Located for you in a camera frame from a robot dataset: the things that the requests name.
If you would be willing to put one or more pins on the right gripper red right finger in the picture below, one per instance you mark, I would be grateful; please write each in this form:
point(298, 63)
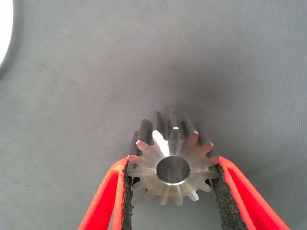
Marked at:
point(244, 203)

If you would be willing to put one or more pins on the round metal carrier plate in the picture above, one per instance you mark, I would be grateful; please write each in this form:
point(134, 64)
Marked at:
point(4, 28)

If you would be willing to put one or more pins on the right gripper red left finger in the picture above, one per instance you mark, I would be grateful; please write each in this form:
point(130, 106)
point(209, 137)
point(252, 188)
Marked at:
point(105, 198)

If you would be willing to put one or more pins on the small steel planetary gear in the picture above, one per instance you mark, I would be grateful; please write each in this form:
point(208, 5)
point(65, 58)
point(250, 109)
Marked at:
point(148, 167)

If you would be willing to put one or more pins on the dark grey table cloth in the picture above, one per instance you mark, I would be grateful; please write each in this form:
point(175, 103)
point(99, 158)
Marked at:
point(153, 60)

